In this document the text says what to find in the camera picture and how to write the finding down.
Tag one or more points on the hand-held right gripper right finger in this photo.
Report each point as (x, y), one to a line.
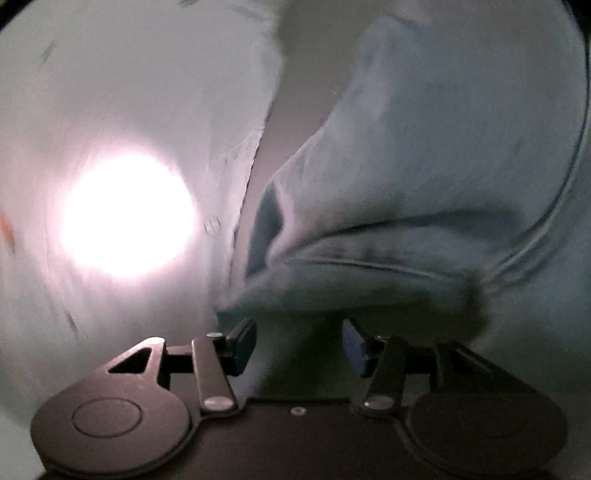
(354, 347)

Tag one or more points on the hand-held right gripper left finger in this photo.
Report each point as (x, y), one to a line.
(244, 344)

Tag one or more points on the light blue garment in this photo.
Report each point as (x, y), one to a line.
(406, 152)

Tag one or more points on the white bed sheet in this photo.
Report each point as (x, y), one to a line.
(138, 92)

